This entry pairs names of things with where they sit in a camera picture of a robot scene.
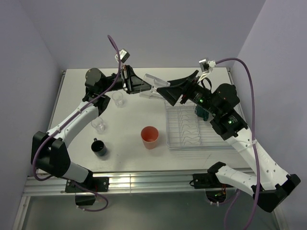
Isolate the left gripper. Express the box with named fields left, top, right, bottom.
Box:
left=100, top=65, right=153, bottom=95

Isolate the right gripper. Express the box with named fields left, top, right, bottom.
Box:
left=156, top=69, right=220, bottom=116

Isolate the large clear glass tumbler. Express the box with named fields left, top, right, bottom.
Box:
left=140, top=74, right=170, bottom=100

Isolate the dark green ceramic mug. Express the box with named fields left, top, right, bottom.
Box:
left=195, top=105, right=210, bottom=122

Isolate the orange plastic cup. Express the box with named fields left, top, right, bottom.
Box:
left=141, top=126, right=159, bottom=150

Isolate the small clear glass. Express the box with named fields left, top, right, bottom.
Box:
left=91, top=117, right=106, bottom=133

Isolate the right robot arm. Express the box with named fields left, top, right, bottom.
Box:
left=156, top=71, right=301, bottom=213

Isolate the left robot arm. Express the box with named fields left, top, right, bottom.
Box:
left=31, top=65, right=145, bottom=191

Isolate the clear glass near back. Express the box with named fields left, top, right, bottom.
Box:
left=112, top=92, right=125, bottom=108

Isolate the clear plastic drip tray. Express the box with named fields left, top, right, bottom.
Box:
left=165, top=93, right=240, bottom=152

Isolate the small black mug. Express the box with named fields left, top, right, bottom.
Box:
left=91, top=138, right=107, bottom=157

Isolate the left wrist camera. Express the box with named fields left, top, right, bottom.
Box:
left=115, top=49, right=130, bottom=63

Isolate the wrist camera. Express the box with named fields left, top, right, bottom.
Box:
left=198, top=58, right=216, bottom=82
left=115, top=49, right=130, bottom=63

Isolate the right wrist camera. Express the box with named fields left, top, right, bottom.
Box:
left=198, top=58, right=216, bottom=82

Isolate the white wire dish rack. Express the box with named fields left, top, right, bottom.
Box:
left=165, top=94, right=237, bottom=147

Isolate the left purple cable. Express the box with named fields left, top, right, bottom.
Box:
left=32, top=35, right=122, bottom=213

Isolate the purple cable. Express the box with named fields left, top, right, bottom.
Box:
left=32, top=35, right=122, bottom=213
left=215, top=57, right=261, bottom=230

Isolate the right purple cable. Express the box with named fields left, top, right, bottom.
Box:
left=215, top=57, right=261, bottom=230

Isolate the aluminium extrusion rail frame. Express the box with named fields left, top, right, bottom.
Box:
left=22, top=170, right=207, bottom=196

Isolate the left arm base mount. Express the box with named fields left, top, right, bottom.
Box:
left=65, top=177, right=109, bottom=210

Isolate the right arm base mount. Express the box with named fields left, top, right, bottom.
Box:
left=189, top=173, right=227, bottom=203

